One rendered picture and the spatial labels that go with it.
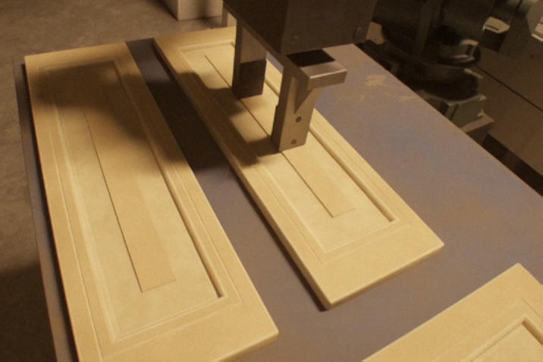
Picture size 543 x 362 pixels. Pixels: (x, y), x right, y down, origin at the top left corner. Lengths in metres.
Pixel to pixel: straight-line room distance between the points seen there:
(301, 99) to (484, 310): 0.35
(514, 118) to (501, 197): 1.62
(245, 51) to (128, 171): 0.26
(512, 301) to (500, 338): 0.06
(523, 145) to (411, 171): 1.68
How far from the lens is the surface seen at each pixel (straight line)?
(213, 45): 0.91
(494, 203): 0.73
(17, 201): 2.11
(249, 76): 0.71
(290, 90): 0.57
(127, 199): 0.57
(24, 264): 1.89
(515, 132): 2.37
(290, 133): 0.62
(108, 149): 0.64
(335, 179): 0.62
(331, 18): 0.51
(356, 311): 0.52
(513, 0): 1.57
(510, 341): 0.57
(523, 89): 2.30
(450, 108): 1.74
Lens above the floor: 1.48
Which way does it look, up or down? 41 degrees down
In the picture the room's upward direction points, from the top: 9 degrees clockwise
